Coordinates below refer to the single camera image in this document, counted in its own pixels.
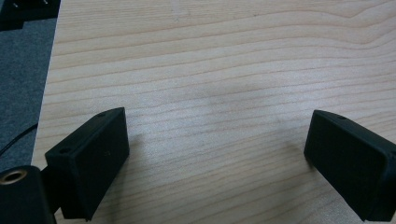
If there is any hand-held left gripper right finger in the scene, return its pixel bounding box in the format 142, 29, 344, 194
303, 109, 396, 223

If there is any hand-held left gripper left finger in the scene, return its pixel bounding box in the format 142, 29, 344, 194
44, 106, 131, 222

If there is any black stand base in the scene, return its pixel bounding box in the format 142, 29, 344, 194
0, 0, 62, 32

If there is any black cable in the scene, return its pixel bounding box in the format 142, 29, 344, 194
0, 122, 39, 156

